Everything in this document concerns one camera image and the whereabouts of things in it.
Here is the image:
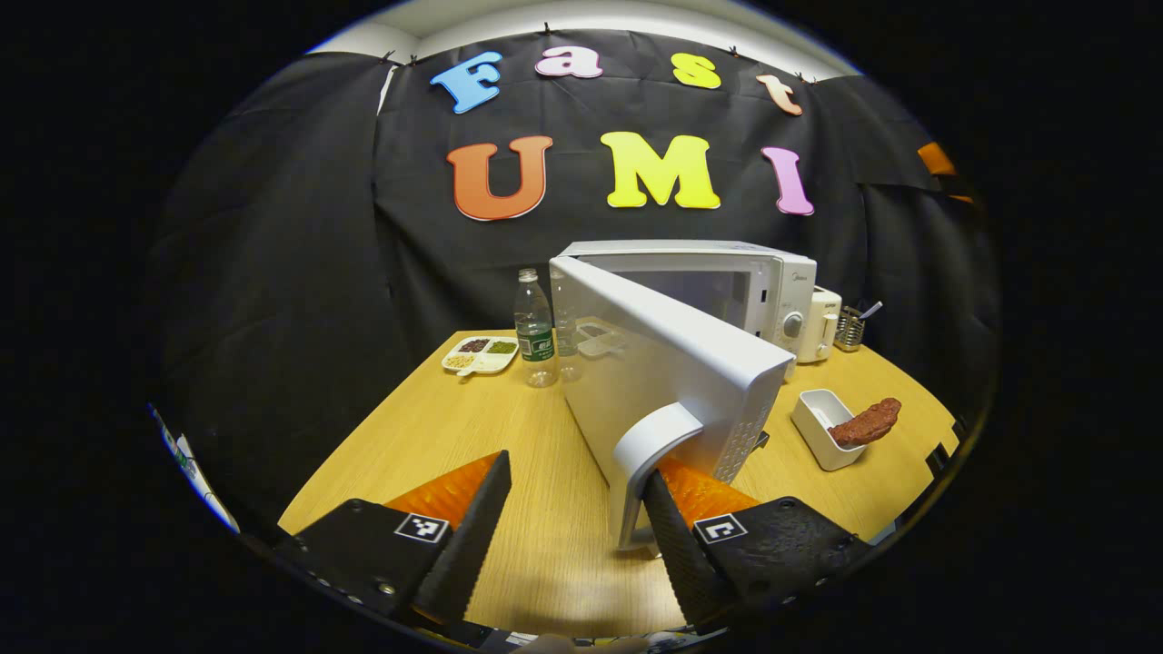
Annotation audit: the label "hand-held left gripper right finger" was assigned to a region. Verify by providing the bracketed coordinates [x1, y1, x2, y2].
[641, 456, 875, 634]

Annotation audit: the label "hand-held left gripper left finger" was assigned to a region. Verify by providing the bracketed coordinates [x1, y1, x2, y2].
[273, 451, 512, 628]

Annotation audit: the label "white microwave oven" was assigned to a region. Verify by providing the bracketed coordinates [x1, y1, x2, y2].
[550, 240, 818, 551]

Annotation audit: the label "brown meat piece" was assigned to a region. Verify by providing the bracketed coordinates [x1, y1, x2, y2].
[828, 397, 903, 449]

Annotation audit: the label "white divided dish of beans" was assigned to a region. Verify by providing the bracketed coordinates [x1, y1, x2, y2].
[442, 335, 521, 377]

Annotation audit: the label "white rectangular plastic container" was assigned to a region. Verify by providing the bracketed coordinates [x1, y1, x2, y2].
[790, 389, 870, 472]

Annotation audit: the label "white toaster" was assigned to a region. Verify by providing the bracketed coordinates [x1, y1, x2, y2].
[797, 285, 844, 365]

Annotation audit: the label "clear plastic water bottle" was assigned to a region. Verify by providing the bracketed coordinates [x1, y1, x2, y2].
[513, 268, 560, 389]

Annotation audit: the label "white printed strip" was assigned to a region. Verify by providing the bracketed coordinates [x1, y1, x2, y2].
[149, 403, 243, 533]

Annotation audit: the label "metal wire utensil holder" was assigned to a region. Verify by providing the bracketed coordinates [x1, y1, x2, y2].
[833, 301, 883, 353]

